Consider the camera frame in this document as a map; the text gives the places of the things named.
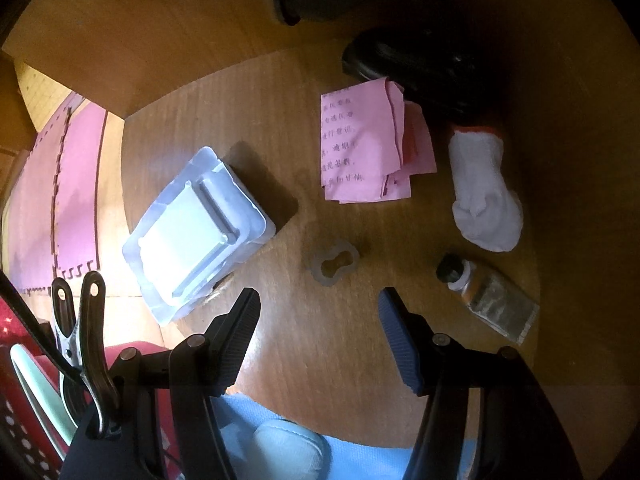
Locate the clear plastic blister package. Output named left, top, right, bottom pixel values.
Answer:
left=121, top=146, right=277, bottom=328

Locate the large dusty pink foam mat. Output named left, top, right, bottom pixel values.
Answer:
left=2, top=92, right=68, bottom=293

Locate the metallic tube black cap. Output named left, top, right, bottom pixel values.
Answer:
left=435, top=252, right=542, bottom=346

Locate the red bucket with green rim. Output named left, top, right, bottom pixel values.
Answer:
left=9, top=342, right=83, bottom=461

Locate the red patterned blanket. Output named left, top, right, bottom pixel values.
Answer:
left=0, top=285, right=56, bottom=356

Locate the black cable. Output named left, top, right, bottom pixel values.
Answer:
left=0, top=270, right=81, bottom=376

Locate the metal spring clamp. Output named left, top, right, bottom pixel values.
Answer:
left=51, top=270, right=122, bottom=440

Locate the black glossy object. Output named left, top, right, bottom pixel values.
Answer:
left=341, top=29, right=506, bottom=121

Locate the yellow patterned foam mat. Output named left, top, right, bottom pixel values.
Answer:
left=12, top=59, right=75, bottom=123

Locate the brown polka dot blanket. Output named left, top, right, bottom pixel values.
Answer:
left=0, top=385, right=68, bottom=480

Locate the light blue slipper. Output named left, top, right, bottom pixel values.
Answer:
left=252, top=419, right=332, bottom=480

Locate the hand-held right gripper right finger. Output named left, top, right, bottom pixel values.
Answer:
left=377, top=287, right=585, bottom=480

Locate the mauve foam mat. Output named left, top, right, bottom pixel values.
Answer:
left=52, top=105, right=110, bottom=286

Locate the pink paper sheet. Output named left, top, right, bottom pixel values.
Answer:
left=320, top=77, right=438, bottom=206

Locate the clear plastic ring piece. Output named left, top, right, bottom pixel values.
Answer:
left=307, top=239, right=362, bottom=288

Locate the white sock orange cuff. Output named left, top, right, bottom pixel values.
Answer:
left=446, top=122, right=525, bottom=253

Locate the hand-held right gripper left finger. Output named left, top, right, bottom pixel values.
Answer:
left=109, top=288, right=263, bottom=480

